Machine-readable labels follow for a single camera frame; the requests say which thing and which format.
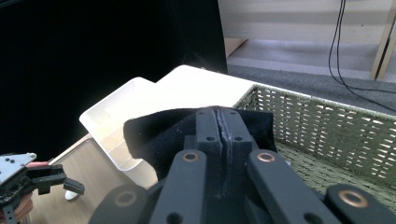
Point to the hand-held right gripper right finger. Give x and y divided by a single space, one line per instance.
238 130

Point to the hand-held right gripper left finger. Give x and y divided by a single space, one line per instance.
207 127

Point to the clear plastic lid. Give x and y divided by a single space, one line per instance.
93 174

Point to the black sock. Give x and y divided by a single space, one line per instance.
149 140

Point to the white divided organizer box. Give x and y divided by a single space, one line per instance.
109 124

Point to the green woven basket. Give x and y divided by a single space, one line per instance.
311 130

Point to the wooden post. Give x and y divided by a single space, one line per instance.
381 40

